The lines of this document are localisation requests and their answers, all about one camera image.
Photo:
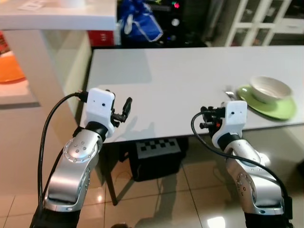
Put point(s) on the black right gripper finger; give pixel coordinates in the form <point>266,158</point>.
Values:
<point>205,125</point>
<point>206,111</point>

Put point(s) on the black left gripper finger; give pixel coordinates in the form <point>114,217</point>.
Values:
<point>127,108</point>
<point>108,90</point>

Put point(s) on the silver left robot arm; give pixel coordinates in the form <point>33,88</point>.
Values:
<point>76,161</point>

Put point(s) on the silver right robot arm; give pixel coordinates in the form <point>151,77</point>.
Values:
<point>251,185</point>

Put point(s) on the grey table with black legs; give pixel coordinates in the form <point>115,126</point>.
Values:
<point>180,80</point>

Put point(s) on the green plate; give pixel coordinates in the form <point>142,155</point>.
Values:
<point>270,110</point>

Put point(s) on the red box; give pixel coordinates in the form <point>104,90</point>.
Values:
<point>100,38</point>

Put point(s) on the white bowl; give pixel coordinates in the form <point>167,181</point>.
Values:
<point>270,90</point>

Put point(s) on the black box with checkerboard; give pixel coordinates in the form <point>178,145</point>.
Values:
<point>156,166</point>

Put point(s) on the blue bag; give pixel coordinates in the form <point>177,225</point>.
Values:
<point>140,26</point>

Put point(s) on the white kitchen counter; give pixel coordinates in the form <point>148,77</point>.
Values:
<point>57,19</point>

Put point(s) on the black appliance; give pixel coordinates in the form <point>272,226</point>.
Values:
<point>190,23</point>

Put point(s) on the orange object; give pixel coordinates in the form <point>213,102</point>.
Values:
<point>9,66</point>

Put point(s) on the white glass-door cabinet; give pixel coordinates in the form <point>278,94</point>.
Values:
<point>266,23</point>

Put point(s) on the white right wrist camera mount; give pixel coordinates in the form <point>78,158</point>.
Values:
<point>233,118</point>

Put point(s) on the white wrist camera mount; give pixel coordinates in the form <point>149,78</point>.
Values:
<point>99,107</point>
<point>233,118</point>

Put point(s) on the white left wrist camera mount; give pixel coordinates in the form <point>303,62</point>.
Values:
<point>99,107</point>

